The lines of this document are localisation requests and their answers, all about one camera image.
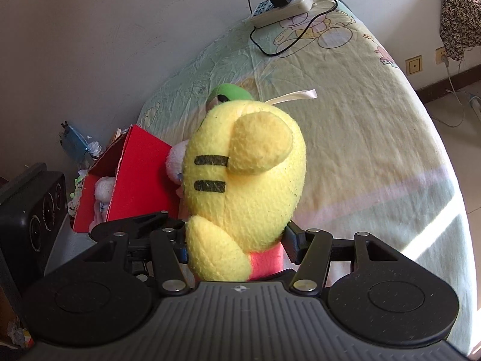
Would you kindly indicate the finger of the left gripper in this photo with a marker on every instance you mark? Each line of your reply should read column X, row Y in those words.
column 141, row 227

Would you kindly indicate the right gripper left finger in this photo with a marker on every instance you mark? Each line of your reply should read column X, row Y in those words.
column 167, row 271

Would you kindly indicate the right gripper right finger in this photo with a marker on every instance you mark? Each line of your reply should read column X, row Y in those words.
column 310, row 250

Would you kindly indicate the white bunny plush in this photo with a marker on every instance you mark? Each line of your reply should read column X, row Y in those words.
column 103, row 196

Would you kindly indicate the yellow tiger plush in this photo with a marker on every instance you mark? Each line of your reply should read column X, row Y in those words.
column 243, row 174

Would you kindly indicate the green monkey plush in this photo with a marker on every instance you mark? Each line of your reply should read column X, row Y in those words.
column 224, row 93

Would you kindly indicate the red cardboard box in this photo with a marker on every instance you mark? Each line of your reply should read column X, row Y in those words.
column 137, row 162

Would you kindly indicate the pink bunny plush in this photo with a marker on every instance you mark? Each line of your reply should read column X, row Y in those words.
column 174, row 172

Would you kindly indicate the blue plastic bag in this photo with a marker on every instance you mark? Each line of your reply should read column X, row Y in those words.
column 78, row 146

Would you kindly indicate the cartoon print bed sheet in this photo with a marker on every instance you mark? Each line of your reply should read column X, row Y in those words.
column 375, row 161

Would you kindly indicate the white power strip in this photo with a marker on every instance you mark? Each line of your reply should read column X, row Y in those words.
column 265, row 13

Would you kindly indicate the wall socket plate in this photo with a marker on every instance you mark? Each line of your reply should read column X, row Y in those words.
column 414, row 65

